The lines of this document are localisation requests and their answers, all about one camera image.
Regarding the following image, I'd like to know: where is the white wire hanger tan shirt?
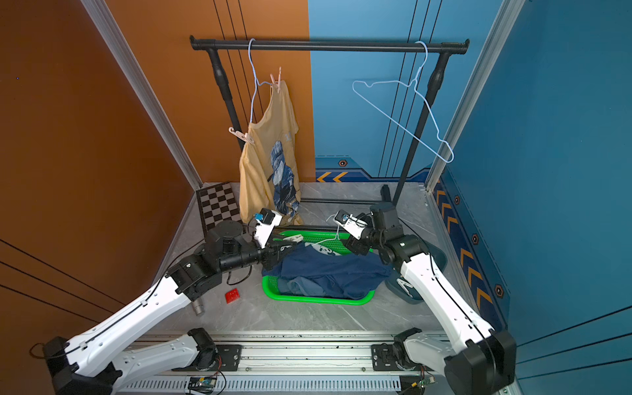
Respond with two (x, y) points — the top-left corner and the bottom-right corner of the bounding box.
(247, 38), (271, 123)

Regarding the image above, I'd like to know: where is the red toy block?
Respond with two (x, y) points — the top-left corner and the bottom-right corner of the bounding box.
(225, 289), (240, 304)

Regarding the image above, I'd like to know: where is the aluminium corner post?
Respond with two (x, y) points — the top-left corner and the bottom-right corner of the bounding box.
(81, 0), (203, 190)
(425, 0), (525, 192)

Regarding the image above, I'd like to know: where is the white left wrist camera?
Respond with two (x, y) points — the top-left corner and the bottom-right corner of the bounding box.
(253, 208), (282, 248)

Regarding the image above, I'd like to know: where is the white clothespin navy shirt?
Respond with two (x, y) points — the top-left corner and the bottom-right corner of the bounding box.
(396, 278), (414, 299)
(283, 235), (304, 244)

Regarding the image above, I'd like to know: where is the aluminium corner post left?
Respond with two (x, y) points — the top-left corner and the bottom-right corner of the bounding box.
(81, 0), (203, 190)

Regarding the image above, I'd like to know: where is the white clothespin front navy shirt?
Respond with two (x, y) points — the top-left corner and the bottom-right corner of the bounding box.
(283, 235), (304, 244)

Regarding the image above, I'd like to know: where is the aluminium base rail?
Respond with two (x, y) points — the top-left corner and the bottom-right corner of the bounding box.
(121, 331), (452, 394)

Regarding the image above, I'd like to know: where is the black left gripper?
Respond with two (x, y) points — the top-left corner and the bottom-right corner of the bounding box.
(218, 232), (297, 277)

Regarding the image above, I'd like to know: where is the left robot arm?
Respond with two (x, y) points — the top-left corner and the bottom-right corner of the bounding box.
(43, 221), (299, 394)

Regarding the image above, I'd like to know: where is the green circuit board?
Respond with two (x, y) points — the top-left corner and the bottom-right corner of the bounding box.
(187, 376), (217, 394)

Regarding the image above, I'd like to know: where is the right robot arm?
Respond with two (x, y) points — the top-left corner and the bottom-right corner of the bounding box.
(334, 202), (517, 394)

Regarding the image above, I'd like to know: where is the pink clothespin front tan shirt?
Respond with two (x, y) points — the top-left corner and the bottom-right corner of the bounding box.
(228, 127), (254, 144)

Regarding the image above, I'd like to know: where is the teal plastic bin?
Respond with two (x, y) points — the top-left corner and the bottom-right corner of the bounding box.
(384, 242), (447, 304)

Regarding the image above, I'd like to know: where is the pink clothespin rear tan shirt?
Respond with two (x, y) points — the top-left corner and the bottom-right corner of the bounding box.
(270, 67), (282, 93)

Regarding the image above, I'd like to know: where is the black clothes rack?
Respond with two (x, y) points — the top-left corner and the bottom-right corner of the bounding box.
(179, 36), (483, 183)

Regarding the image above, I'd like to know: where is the light blue wire hanger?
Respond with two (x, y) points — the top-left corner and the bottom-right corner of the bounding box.
(351, 40), (455, 165)

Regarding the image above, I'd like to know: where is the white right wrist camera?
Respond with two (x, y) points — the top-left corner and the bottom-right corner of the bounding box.
(334, 210), (369, 240)

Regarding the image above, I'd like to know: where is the checkered chess board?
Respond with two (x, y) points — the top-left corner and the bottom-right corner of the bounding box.
(195, 182), (242, 236)

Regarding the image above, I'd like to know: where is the aluminium corner post right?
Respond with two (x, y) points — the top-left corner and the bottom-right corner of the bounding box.
(425, 0), (525, 192)

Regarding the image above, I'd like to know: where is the navy printed t-shirt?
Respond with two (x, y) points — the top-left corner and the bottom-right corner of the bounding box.
(262, 243), (393, 301)

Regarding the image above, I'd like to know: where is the pink clothespin tan shirt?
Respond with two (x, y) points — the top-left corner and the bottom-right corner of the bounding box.
(228, 127), (254, 144)
(270, 67), (282, 93)

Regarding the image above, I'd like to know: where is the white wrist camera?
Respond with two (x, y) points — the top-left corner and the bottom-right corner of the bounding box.
(334, 210), (369, 240)
(253, 208), (282, 248)

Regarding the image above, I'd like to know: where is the tan yellow t-shirt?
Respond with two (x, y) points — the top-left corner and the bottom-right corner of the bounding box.
(240, 81), (303, 225)

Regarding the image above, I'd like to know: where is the silver metal cylinder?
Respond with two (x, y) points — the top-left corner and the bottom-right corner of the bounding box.
(191, 298), (205, 317)

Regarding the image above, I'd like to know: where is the white wire hanger navy shirt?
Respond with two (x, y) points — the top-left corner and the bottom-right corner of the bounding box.
(309, 214), (352, 255)

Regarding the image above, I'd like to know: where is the green plastic basket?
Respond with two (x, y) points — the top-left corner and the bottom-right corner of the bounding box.
(262, 229), (375, 306)

